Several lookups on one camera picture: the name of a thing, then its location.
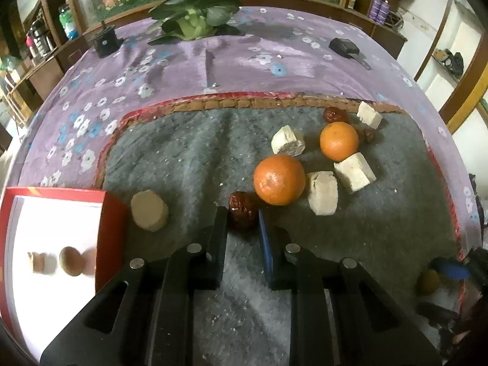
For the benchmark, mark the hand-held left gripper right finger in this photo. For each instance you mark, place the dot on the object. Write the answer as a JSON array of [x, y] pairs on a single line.
[[267, 247]]

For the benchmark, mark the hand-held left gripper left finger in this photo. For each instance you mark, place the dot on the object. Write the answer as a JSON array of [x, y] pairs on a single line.
[[218, 236]]

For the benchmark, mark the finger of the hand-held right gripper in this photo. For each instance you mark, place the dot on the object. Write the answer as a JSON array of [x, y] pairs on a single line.
[[453, 270]]

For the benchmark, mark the olive green round fruit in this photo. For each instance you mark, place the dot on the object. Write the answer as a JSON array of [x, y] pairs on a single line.
[[427, 281]]

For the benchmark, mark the large wrinkled red date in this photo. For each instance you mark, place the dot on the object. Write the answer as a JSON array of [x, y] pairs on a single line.
[[243, 210]]

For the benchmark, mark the smooth red date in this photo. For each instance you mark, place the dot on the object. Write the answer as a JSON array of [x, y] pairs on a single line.
[[335, 114]]

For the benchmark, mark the red box with white inside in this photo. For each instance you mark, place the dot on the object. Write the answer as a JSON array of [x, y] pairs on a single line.
[[45, 228]]

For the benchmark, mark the large orange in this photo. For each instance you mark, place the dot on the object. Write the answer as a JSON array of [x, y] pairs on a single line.
[[279, 180]]

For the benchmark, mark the grey mat with red border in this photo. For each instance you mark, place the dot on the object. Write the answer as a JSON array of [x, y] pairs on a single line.
[[183, 152]]

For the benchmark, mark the small orange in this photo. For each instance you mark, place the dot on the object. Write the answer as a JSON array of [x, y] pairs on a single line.
[[339, 141]]

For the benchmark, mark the purple floral tablecloth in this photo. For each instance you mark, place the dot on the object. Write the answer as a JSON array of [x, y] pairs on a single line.
[[228, 61]]

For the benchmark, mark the beige chunk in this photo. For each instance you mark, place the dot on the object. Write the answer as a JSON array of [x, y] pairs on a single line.
[[37, 263]]

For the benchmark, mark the black item on shelf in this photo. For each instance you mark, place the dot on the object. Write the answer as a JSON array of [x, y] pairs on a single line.
[[453, 63]]

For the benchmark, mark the green leafy vegetable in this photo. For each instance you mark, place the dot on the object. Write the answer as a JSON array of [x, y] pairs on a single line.
[[194, 15]]

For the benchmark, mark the black square device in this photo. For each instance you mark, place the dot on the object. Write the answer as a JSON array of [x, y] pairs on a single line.
[[105, 42]]

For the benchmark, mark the green plastic bottle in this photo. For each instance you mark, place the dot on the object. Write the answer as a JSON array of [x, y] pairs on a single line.
[[68, 23]]

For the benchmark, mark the purple spray can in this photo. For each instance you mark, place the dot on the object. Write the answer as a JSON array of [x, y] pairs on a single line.
[[384, 10], [375, 7]]

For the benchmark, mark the dark thermos jug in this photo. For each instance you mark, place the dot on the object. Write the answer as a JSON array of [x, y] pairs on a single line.
[[41, 40]]

